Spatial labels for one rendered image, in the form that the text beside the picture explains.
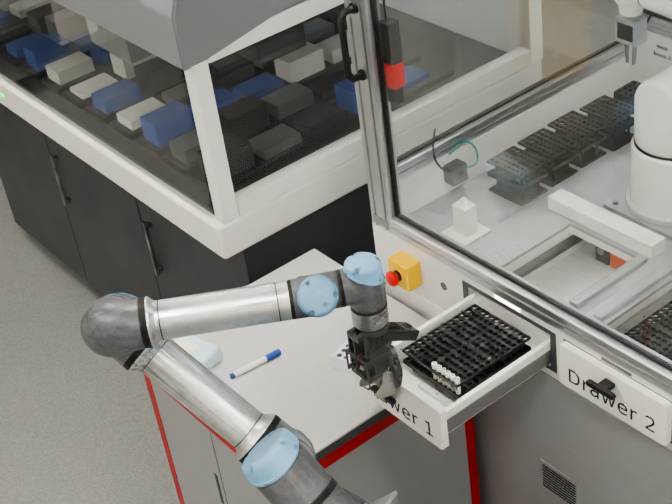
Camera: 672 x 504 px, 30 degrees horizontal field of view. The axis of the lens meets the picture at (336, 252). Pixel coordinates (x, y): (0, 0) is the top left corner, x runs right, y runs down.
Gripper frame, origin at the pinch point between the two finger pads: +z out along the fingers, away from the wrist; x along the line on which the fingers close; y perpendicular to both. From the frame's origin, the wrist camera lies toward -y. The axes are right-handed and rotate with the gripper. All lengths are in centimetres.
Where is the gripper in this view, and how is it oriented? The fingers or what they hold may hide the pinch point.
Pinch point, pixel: (389, 390)
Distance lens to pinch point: 266.7
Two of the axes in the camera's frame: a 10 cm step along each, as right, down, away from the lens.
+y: -7.7, 4.4, -4.5
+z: 1.3, 8.1, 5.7
